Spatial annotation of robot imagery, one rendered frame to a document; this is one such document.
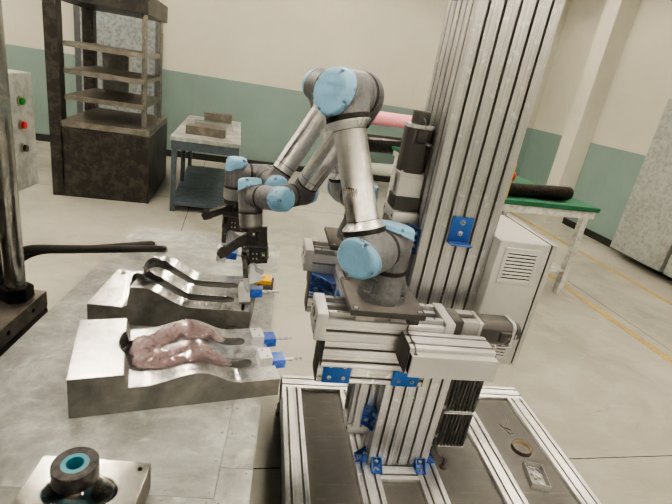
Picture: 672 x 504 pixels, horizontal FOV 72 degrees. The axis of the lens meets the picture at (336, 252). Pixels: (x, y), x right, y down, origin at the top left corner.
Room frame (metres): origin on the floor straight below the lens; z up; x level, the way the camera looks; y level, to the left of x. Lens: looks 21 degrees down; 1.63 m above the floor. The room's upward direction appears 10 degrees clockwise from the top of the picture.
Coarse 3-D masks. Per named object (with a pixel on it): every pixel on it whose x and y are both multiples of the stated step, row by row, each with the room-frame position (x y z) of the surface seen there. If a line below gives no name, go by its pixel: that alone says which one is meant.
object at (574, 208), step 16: (512, 192) 3.96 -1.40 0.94; (528, 192) 4.04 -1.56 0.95; (544, 192) 4.12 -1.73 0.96; (560, 192) 4.21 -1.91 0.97; (512, 208) 3.90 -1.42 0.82; (528, 208) 3.95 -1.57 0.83; (544, 208) 4.00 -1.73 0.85; (560, 208) 4.02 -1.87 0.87; (576, 208) 4.08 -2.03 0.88; (592, 208) 4.13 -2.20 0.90; (576, 224) 4.23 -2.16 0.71; (576, 240) 4.18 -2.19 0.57; (560, 272) 4.21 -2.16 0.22; (560, 288) 4.19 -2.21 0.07
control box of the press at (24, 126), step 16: (16, 80) 1.58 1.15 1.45; (16, 96) 1.57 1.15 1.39; (32, 96) 1.67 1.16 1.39; (16, 112) 1.56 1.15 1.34; (32, 112) 1.66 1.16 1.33; (16, 128) 1.56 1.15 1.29; (32, 128) 1.65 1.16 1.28; (16, 144) 1.55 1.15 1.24; (32, 144) 1.65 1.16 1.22; (16, 160) 1.54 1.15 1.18; (32, 160) 1.64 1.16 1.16; (32, 176) 1.63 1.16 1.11; (0, 256) 1.49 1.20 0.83
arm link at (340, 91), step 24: (336, 72) 1.19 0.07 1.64; (360, 72) 1.25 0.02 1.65; (336, 96) 1.17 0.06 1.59; (360, 96) 1.19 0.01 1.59; (336, 120) 1.18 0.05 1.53; (360, 120) 1.18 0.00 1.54; (336, 144) 1.20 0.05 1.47; (360, 144) 1.18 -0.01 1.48; (360, 168) 1.16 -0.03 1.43; (360, 192) 1.15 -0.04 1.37; (360, 216) 1.14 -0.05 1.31; (360, 240) 1.10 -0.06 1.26; (384, 240) 1.14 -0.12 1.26; (360, 264) 1.09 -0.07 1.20; (384, 264) 1.12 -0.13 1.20
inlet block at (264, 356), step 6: (258, 348) 1.12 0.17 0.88; (264, 348) 1.12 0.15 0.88; (258, 354) 1.09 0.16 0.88; (264, 354) 1.09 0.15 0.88; (270, 354) 1.10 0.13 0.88; (276, 354) 1.12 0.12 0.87; (282, 354) 1.13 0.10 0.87; (258, 360) 1.09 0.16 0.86; (264, 360) 1.07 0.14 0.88; (270, 360) 1.08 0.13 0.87; (276, 360) 1.09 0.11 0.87; (282, 360) 1.10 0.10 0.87; (288, 360) 1.12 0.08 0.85; (264, 366) 1.07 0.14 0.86; (276, 366) 1.09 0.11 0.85; (282, 366) 1.10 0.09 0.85
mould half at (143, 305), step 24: (120, 288) 1.36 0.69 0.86; (144, 288) 1.25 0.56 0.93; (192, 288) 1.40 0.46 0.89; (216, 288) 1.42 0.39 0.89; (96, 312) 1.24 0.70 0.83; (120, 312) 1.24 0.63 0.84; (144, 312) 1.25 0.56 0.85; (168, 312) 1.26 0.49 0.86; (192, 312) 1.27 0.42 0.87; (216, 312) 1.28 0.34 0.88; (240, 312) 1.29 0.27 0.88
